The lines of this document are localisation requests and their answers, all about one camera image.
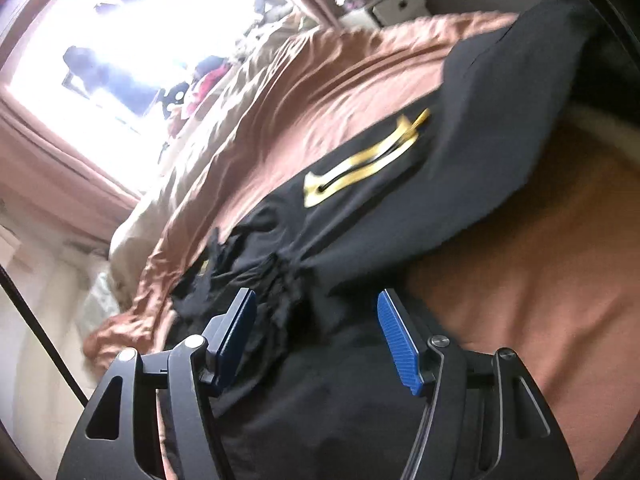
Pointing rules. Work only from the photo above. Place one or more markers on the bright window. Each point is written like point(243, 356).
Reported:
point(150, 25)

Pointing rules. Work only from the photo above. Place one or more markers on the brown bed blanket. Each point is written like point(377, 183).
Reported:
point(310, 90)

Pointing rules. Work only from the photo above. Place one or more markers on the beige duvet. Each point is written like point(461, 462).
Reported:
point(200, 160)

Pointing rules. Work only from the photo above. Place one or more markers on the black garment with gold print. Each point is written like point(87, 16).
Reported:
point(350, 240)

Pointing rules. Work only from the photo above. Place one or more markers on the pile of clothes and toys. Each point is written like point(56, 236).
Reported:
point(200, 85)

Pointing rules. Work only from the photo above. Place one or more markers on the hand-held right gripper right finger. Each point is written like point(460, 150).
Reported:
point(397, 340)

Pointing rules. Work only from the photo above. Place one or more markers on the pale cloth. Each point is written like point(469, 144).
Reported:
point(102, 300)

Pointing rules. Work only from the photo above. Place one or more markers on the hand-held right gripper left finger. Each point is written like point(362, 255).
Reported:
point(235, 330)

